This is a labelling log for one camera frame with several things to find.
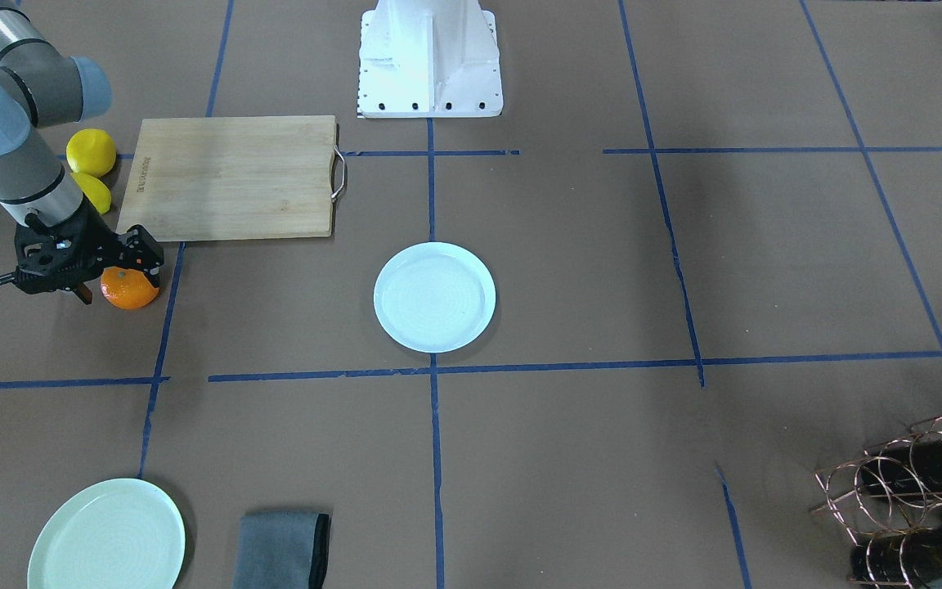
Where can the pale green plate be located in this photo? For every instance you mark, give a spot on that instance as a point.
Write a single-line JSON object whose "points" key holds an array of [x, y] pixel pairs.
{"points": [[119, 533]]}

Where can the dark grey folded cloth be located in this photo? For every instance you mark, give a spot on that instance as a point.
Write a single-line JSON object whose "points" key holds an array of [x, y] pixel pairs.
{"points": [[282, 549]]}

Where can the brown glass bottle middle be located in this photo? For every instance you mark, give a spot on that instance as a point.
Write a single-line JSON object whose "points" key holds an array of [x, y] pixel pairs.
{"points": [[910, 470]]}

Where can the copper wire bottle rack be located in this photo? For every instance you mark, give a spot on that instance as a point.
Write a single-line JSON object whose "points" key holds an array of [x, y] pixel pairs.
{"points": [[888, 502]]}

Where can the yellow lemon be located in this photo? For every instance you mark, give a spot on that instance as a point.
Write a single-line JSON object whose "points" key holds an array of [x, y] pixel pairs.
{"points": [[95, 191], [92, 152]]}

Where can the light blue plate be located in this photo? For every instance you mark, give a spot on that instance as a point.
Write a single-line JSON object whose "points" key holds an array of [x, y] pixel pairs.
{"points": [[434, 297]]}

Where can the orange mandarin fruit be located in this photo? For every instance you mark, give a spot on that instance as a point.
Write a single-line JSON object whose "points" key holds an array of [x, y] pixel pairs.
{"points": [[127, 289]]}

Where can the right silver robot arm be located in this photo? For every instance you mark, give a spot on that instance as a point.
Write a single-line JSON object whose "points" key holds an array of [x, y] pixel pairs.
{"points": [[39, 88]]}

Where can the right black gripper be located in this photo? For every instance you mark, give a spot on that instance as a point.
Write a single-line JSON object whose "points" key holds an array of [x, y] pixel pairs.
{"points": [[134, 253]]}

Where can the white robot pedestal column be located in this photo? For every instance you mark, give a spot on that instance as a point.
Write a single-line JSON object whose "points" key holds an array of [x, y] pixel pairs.
{"points": [[429, 59]]}

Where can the brown glass bottle front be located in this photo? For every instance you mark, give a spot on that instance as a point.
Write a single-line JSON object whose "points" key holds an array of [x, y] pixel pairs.
{"points": [[910, 560]]}

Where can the brown glass bottle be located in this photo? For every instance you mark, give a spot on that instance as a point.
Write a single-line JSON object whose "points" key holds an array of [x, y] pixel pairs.
{"points": [[910, 470], [910, 560]]}

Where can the bamboo cutting board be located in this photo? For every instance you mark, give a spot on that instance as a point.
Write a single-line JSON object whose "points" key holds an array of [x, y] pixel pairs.
{"points": [[234, 178]]}

